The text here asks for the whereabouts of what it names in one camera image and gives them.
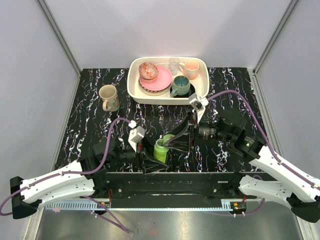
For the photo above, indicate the black saucer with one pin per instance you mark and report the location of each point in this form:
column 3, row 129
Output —
column 189, row 93

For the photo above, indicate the pink ceramic plate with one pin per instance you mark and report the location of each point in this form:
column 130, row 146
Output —
column 164, row 74

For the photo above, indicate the clear drinking glass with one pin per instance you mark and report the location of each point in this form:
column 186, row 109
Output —
column 174, row 65

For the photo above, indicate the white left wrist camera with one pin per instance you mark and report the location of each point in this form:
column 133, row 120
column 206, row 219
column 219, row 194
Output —
column 135, row 136

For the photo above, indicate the cream illustrated ceramic mug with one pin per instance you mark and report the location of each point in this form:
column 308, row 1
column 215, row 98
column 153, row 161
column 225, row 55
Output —
column 109, row 95

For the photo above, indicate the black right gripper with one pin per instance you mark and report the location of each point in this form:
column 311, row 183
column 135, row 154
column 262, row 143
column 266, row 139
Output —
column 181, row 141

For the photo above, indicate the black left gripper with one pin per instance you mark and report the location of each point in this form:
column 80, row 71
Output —
column 150, row 165

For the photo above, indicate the pink ceramic mug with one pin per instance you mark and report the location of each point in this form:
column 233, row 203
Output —
column 190, row 69

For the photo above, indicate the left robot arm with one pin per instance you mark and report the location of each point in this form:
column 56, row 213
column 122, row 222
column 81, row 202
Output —
column 85, row 176

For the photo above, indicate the striped rim ceramic plate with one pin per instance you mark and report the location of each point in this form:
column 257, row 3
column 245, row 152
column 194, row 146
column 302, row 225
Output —
column 154, row 87

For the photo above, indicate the red patterned ceramic bowl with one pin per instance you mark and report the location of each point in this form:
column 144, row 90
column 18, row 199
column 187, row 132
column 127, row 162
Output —
column 148, row 71

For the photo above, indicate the slotted cable duct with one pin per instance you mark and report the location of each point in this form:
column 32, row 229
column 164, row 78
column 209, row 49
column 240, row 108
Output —
column 79, row 205

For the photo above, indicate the green bottle cap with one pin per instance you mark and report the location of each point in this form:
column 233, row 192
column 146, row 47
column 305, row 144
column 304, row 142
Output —
column 166, row 138

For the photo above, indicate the teal glazed ceramic mug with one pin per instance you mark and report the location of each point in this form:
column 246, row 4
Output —
column 180, row 86

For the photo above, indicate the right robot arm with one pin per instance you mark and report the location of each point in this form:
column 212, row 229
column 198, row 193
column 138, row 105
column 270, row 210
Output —
column 293, row 188

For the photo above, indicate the green pill bottle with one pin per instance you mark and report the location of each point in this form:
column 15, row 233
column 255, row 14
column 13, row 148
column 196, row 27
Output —
column 160, row 151

